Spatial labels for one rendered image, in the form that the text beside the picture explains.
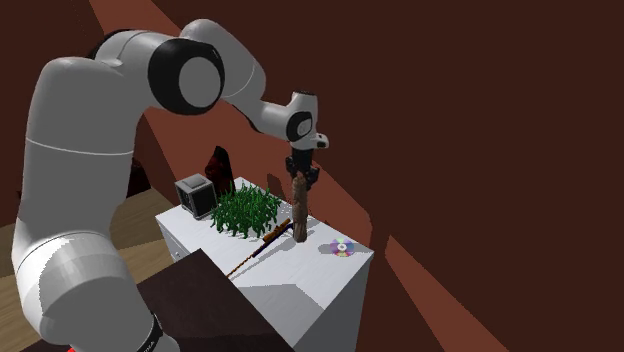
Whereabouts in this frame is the grey cube box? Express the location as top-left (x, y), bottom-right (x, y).
top-left (174, 173), bottom-right (219, 221)

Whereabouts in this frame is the dark red hooded figure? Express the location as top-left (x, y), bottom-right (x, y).
top-left (204, 145), bottom-right (237, 199)

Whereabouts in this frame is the shiny compact disc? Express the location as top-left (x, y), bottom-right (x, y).
top-left (329, 237), bottom-right (356, 258)

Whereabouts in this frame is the white cabinet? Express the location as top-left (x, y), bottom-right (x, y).
top-left (154, 176), bottom-right (376, 352)

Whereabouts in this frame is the tall brown figure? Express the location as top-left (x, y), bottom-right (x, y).
top-left (291, 171), bottom-right (309, 244)

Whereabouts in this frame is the dark brown robot stand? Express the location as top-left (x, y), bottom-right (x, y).
top-left (19, 247), bottom-right (296, 352)

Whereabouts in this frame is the long brown stick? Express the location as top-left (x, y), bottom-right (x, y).
top-left (225, 219), bottom-right (294, 280)

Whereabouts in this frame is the green grass plant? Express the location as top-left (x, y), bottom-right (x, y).
top-left (209, 182), bottom-right (282, 240)

